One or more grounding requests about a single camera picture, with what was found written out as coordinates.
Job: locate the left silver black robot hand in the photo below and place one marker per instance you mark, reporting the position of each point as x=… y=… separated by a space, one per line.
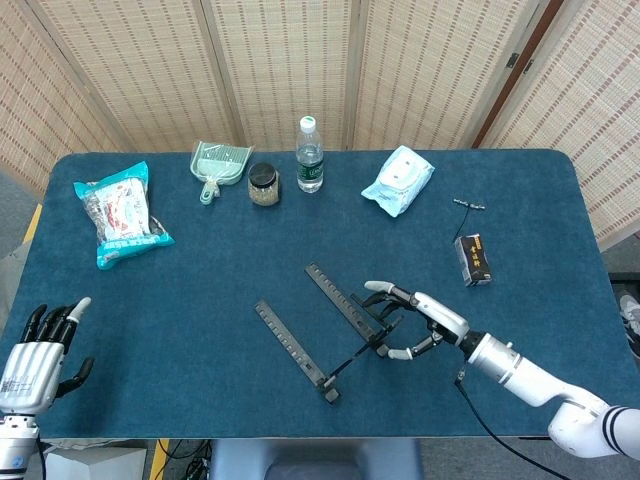
x=30 y=375

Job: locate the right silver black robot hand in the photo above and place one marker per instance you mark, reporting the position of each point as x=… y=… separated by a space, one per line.
x=442 y=317

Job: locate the black folding laptop stand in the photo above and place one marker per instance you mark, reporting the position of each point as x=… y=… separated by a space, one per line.
x=292 y=345

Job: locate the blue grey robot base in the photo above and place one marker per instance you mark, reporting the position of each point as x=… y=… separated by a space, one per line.
x=315 y=460

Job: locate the small black carton box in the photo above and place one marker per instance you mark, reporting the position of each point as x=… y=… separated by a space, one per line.
x=474 y=260

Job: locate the light blue wet wipes pack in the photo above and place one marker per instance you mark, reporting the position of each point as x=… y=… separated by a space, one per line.
x=400 y=180

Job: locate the teal snack bag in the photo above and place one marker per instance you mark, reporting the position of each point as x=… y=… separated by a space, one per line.
x=120 y=210

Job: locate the grey sneaker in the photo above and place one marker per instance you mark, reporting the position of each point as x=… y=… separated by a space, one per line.
x=631 y=325

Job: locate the blue table mat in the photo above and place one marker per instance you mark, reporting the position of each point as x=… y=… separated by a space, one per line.
x=200 y=280

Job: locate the clear water bottle green label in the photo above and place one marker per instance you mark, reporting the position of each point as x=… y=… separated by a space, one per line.
x=310 y=165

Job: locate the glass jar black lid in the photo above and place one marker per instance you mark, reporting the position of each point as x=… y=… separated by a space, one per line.
x=263 y=187

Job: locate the black screen hinge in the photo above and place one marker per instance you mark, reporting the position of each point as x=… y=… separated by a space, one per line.
x=528 y=67
x=512 y=60

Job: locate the green mini dustpan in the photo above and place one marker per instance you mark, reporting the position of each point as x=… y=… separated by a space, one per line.
x=220 y=165

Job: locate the woven bamboo folding screen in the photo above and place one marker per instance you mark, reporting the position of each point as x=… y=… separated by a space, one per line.
x=280 y=75

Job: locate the brown wooden post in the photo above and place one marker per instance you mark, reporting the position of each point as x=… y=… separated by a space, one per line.
x=520 y=70

